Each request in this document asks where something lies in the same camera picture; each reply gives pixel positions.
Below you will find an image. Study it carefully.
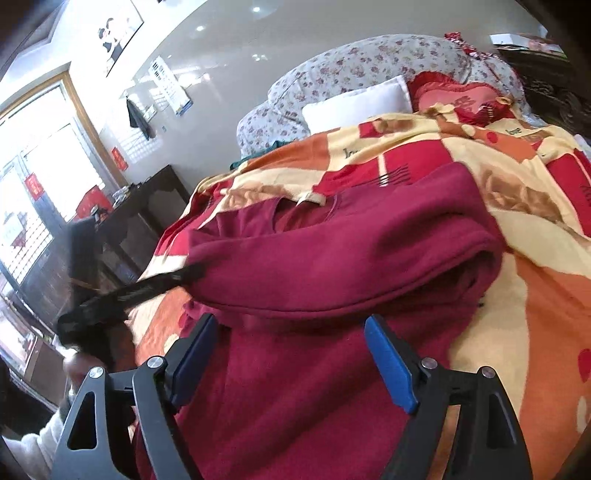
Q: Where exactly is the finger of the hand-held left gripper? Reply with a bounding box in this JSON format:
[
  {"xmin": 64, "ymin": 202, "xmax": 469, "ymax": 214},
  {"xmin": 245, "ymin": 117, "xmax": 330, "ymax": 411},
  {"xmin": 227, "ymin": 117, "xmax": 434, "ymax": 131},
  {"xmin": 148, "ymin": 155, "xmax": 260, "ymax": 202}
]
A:
[{"xmin": 111, "ymin": 264, "xmax": 208, "ymax": 311}]

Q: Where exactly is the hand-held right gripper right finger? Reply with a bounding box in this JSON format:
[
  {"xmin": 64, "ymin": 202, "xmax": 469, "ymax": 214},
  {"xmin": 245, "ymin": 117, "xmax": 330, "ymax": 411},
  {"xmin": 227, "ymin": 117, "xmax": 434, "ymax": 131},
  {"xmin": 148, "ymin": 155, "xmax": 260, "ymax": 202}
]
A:
[{"xmin": 364, "ymin": 315, "xmax": 534, "ymax": 480}]

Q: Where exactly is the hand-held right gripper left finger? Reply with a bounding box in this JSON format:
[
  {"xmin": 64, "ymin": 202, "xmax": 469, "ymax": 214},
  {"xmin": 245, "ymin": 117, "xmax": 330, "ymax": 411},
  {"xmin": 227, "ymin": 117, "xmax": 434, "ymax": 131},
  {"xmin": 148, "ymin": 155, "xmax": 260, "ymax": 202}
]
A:
[{"xmin": 53, "ymin": 314, "xmax": 220, "ymax": 480}]

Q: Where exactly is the maroon sweater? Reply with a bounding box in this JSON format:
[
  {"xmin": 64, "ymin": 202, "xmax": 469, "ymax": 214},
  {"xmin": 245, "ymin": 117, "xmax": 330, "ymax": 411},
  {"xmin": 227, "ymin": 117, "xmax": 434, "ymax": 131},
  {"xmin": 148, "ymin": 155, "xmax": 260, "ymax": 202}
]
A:
[{"xmin": 131, "ymin": 161, "xmax": 506, "ymax": 480}]

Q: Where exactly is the person's left hand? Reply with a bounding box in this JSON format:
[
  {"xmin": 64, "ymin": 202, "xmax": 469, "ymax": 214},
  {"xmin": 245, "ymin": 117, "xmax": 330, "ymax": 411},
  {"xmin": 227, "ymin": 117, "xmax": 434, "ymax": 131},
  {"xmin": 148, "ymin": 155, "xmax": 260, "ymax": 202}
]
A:
[{"xmin": 61, "ymin": 348, "xmax": 93, "ymax": 409}]

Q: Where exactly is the dark wooden side table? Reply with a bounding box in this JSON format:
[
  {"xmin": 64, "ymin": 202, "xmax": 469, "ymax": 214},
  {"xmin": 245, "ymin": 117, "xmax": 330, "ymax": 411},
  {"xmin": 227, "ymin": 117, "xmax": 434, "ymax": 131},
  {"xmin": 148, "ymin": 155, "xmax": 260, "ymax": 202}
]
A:
[{"xmin": 69, "ymin": 165, "xmax": 192, "ymax": 282}]

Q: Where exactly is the red box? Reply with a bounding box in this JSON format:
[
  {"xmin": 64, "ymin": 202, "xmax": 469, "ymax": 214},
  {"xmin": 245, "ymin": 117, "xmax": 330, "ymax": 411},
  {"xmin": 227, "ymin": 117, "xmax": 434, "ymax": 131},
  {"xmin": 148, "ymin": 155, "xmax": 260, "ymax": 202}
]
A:
[{"xmin": 76, "ymin": 185, "xmax": 114, "ymax": 220}]

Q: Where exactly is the teal cloth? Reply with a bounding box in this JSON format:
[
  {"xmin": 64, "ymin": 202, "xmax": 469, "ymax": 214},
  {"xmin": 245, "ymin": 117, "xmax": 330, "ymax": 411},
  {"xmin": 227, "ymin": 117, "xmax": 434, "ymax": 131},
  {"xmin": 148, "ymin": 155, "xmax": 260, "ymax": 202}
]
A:
[{"xmin": 230, "ymin": 145, "xmax": 278, "ymax": 169}]

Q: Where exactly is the dark hanging cloth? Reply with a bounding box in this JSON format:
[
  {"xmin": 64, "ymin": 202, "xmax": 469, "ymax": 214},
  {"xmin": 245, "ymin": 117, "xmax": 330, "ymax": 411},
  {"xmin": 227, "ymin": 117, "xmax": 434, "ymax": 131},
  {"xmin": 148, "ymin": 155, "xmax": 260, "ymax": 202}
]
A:
[{"xmin": 127, "ymin": 97, "xmax": 158, "ymax": 141}]

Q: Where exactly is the printed orange red blanket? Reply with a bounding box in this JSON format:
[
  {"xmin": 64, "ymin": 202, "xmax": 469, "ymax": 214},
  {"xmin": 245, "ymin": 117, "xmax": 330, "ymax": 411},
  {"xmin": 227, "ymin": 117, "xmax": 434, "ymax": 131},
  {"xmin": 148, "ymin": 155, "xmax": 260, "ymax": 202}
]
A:
[{"xmin": 124, "ymin": 108, "xmax": 591, "ymax": 480}]

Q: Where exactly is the white pillow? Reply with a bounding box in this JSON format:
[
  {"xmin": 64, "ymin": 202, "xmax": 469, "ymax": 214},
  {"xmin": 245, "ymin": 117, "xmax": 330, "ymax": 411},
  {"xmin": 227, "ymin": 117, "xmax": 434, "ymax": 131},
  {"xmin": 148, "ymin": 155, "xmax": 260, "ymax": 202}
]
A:
[{"xmin": 302, "ymin": 76, "xmax": 414, "ymax": 137}]

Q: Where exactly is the red heart pillow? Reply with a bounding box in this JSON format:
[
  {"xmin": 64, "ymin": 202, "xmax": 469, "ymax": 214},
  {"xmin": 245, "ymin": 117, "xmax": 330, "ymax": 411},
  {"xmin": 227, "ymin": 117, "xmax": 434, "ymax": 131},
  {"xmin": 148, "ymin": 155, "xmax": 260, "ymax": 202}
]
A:
[{"xmin": 406, "ymin": 71, "xmax": 518, "ymax": 125}]

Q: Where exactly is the floral quilt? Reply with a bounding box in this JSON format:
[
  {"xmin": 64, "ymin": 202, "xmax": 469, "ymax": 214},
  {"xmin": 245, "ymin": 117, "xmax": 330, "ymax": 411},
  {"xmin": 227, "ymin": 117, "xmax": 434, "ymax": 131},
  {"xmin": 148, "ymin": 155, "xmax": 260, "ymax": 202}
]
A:
[{"xmin": 236, "ymin": 34, "xmax": 532, "ymax": 158}]

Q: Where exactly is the dark carved wooden headboard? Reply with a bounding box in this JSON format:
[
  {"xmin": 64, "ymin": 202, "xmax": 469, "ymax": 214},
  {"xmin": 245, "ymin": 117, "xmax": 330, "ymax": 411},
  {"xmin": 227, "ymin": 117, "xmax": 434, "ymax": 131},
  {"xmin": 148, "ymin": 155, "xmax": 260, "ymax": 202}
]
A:
[{"xmin": 496, "ymin": 46, "xmax": 591, "ymax": 134}]

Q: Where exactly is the red ruffled cloth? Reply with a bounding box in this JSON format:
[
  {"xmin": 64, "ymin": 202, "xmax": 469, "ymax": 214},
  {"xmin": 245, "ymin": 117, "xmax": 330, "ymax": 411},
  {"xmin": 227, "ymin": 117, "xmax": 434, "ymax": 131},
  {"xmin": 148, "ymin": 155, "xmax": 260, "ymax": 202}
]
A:
[{"xmin": 444, "ymin": 31, "xmax": 497, "ymax": 58}]

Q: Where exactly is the white flat box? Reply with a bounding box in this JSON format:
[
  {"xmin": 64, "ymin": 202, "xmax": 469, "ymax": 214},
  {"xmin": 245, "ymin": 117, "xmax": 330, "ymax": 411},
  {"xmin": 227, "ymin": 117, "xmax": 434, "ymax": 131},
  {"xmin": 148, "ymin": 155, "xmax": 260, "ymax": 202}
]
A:
[{"xmin": 492, "ymin": 33, "xmax": 568, "ymax": 58}]

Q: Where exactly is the window with wooden frame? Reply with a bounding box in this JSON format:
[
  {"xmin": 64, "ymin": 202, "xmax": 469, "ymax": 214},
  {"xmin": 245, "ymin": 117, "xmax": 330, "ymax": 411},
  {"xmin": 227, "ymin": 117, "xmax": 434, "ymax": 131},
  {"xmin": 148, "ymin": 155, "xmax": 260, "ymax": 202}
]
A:
[{"xmin": 0, "ymin": 69, "xmax": 127, "ymax": 384}]

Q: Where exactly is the wall chart calendar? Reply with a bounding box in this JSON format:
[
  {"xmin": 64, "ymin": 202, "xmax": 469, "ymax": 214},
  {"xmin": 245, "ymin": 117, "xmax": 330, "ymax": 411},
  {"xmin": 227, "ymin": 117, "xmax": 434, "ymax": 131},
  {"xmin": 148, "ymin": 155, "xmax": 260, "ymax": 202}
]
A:
[{"xmin": 150, "ymin": 55, "xmax": 192, "ymax": 116}]

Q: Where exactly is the wall poster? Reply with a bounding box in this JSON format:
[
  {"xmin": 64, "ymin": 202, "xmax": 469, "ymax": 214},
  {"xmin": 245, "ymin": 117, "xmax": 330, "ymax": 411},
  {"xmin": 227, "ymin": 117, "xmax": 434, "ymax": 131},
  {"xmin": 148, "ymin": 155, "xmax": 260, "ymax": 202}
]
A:
[{"xmin": 95, "ymin": 0, "xmax": 145, "ymax": 78}]

